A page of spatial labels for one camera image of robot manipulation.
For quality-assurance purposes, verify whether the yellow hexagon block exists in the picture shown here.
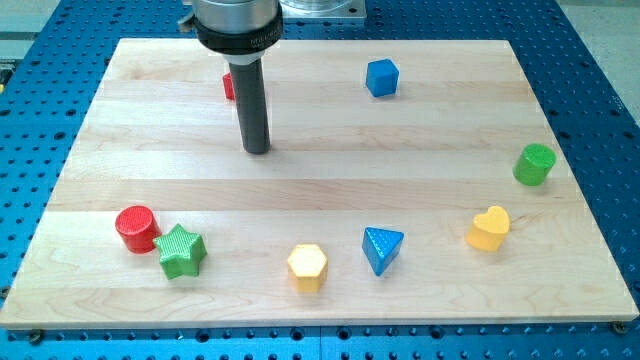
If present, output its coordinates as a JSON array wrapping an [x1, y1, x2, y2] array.
[[287, 244, 328, 293]]

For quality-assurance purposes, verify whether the blue triangle block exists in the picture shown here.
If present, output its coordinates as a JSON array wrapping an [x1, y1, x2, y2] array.
[[361, 227, 404, 276]]

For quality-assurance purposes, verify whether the light wooden board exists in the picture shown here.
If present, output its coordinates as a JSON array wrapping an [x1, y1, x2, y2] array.
[[1, 39, 638, 329]]

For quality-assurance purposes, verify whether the green star block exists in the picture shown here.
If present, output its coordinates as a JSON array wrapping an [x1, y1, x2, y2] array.
[[153, 224, 207, 280]]

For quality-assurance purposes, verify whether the clear acrylic robot base plate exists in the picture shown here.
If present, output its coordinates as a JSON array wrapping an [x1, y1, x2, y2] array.
[[280, 0, 367, 24]]

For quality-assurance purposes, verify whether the yellow heart block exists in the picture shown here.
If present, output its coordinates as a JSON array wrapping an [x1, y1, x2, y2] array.
[[465, 205, 511, 252]]

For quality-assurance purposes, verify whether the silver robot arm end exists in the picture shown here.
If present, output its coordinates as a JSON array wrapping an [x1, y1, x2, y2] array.
[[178, 0, 283, 66]]

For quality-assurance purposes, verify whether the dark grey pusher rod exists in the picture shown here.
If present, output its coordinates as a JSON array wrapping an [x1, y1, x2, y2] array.
[[230, 59, 270, 154]]

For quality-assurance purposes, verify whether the green cylinder block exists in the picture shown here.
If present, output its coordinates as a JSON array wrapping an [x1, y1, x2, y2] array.
[[512, 143, 556, 186]]

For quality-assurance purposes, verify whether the red cylinder block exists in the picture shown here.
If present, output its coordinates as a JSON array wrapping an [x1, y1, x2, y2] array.
[[115, 205, 161, 254]]

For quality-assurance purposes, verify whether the blue cube block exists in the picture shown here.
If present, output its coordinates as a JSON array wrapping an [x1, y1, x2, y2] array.
[[365, 59, 399, 97]]

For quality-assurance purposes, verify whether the red star block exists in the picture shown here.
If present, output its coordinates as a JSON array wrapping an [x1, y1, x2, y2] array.
[[222, 73, 235, 101]]

